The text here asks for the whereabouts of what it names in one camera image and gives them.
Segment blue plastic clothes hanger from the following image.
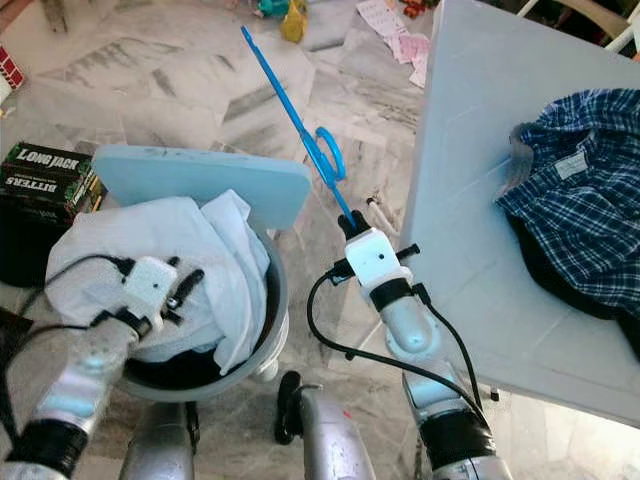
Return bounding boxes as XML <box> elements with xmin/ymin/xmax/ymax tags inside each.
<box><xmin>240</xmin><ymin>25</ymin><xmax>351</xmax><ymax>223</ymax></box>

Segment blue white plaid shirt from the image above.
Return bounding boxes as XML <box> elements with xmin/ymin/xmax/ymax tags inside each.
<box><xmin>495</xmin><ymin>88</ymin><xmax>640</xmax><ymax>321</ymax></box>

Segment grey round laundry basket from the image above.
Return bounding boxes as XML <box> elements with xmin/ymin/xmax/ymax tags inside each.
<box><xmin>120</xmin><ymin>225</ymin><xmax>289</xmax><ymax>404</ymax></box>

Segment grey plastic folding table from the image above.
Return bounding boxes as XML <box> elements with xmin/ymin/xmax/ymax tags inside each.
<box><xmin>400</xmin><ymin>0</ymin><xmax>640</xmax><ymax>426</ymax></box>

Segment silver left robot leg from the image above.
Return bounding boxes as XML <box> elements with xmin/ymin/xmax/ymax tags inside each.
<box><xmin>120</xmin><ymin>400</ymin><xmax>201</xmax><ymax>480</ymax></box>

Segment silver robot leg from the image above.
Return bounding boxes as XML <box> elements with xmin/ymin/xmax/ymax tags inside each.
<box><xmin>120</xmin><ymin>400</ymin><xmax>201</xmax><ymax>480</ymax></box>
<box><xmin>275</xmin><ymin>370</ymin><xmax>376</xmax><ymax>480</ymax></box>

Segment silver right robot leg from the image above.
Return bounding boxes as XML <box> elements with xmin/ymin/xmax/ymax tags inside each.
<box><xmin>275</xmin><ymin>370</ymin><xmax>376</xmax><ymax>480</ymax></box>

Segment Long Jack Bitters carton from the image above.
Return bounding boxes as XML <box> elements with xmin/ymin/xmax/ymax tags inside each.
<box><xmin>3</xmin><ymin>140</ymin><xmax>106</xmax><ymax>216</ymax></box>

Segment yellow plastic toy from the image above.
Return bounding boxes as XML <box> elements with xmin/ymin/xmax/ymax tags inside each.
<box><xmin>280</xmin><ymin>0</ymin><xmax>309</xmax><ymax>43</ymax></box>

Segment black crumpled cloth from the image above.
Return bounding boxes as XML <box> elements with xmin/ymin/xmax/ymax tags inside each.
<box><xmin>510</xmin><ymin>215</ymin><xmax>640</xmax><ymax>356</ymax></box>

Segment red brick pattern box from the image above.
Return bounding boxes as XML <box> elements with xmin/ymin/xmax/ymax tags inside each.
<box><xmin>0</xmin><ymin>45</ymin><xmax>26</xmax><ymax>91</ymax></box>

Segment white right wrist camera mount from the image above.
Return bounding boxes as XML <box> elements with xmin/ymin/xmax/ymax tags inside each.
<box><xmin>345</xmin><ymin>227</ymin><xmax>401</xmax><ymax>286</ymax></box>

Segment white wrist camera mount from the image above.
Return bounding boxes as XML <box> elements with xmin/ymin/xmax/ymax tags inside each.
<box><xmin>345</xmin><ymin>227</ymin><xmax>401</xmax><ymax>286</ymax></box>
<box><xmin>120</xmin><ymin>256</ymin><xmax>179</xmax><ymax>319</ymax></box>

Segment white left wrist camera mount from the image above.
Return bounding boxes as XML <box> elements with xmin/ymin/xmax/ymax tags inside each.
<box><xmin>120</xmin><ymin>256</ymin><xmax>179</xmax><ymax>319</ymax></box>

